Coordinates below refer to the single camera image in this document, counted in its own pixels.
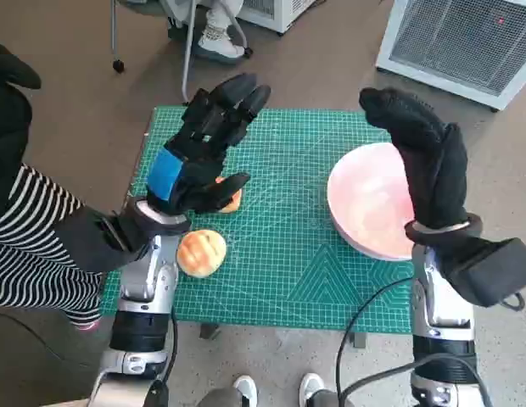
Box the person with white shoes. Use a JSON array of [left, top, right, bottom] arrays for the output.
[[194, 372, 347, 407]]

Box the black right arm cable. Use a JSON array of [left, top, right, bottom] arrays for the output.
[[335, 275, 415, 407], [339, 354, 493, 407]]

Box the white cabinet with mesh panel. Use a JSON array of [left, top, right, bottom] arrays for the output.
[[375, 0, 526, 111]]

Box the white ribbed appliance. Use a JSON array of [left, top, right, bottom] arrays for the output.
[[237, 0, 319, 35]]

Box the pink bowl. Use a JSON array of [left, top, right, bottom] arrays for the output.
[[327, 142, 417, 262]]

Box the green cutting mat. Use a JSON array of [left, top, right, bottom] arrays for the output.
[[100, 105, 417, 336]]

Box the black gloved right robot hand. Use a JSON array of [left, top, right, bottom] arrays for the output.
[[358, 86, 470, 231]]

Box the metal-legged office chair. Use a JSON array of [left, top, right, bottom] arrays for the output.
[[109, 0, 255, 105]]

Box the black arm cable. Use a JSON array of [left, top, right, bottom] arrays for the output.
[[339, 354, 493, 407], [148, 311, 180, 407], [335, 275, 415, 407]]

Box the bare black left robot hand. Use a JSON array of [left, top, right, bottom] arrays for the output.
[[144, 72, 272, 215]]

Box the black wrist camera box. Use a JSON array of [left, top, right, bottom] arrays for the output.
[[54, 203, 156, 272], [440, 237, 526, 309]]

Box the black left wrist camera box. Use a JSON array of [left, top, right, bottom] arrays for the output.
[[54, 203, 156, 272]]

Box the twisted toy bread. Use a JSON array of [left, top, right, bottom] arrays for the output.
[[214, 176, 243, 214]]

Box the seated person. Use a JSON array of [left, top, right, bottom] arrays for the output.
[[167, 0, 247, 64]]

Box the round toy bread bun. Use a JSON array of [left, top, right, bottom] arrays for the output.
[[176, 228, 227, 279]]

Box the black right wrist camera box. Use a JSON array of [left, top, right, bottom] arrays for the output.
[[440, 237, 526, 309]]

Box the short black camera cable loop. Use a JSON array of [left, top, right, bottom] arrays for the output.
[[498, 291, 526, 311]]

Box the person in striped clothing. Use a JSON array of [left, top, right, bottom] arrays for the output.
[[0, 37, 104, 336]]

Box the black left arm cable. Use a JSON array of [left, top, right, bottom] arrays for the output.
[[148, 311, 180, 407]]

